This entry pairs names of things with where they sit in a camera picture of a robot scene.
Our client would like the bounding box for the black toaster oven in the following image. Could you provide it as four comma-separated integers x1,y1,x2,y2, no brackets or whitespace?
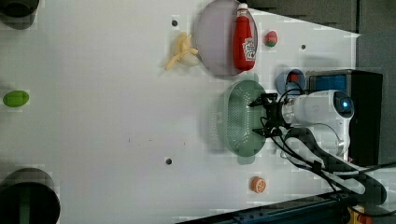
306,69,383,167

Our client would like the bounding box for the pink strawberry toy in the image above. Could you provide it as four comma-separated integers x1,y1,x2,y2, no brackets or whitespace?
264,31,278,48

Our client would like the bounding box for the yellow peeled banana toy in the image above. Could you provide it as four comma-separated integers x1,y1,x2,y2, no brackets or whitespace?
164,32,199,70

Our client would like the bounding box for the blue bowl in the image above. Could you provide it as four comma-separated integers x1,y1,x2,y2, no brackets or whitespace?
276,68,306,95

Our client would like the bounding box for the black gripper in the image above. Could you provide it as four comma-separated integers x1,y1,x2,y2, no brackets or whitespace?
248,93,289,137

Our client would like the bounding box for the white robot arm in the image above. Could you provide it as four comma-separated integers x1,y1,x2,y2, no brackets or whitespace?
249,90,389,205

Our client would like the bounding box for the green lime toy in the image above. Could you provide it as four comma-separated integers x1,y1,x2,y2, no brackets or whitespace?
3,91,30,107

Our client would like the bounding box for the dark cylinder container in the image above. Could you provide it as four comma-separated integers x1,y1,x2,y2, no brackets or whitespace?
0,168,61,224

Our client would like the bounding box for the blue metal frame rail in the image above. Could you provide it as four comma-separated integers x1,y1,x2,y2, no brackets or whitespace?
177,192,351,224

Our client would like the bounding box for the orange slice toy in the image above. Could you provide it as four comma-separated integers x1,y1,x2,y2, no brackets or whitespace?
249,176,266,194

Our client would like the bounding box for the red ketchup bottle toy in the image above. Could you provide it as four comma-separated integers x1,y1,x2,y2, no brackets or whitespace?
233,3,256,71

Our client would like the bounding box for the red strawberry toy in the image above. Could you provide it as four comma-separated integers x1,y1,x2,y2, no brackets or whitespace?
287,73,298,82

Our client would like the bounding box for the green plastic strainer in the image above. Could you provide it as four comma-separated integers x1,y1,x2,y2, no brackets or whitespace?
221,74,265,165

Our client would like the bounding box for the dark cylinder top corner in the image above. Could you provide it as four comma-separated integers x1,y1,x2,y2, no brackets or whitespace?
0,0,40,30

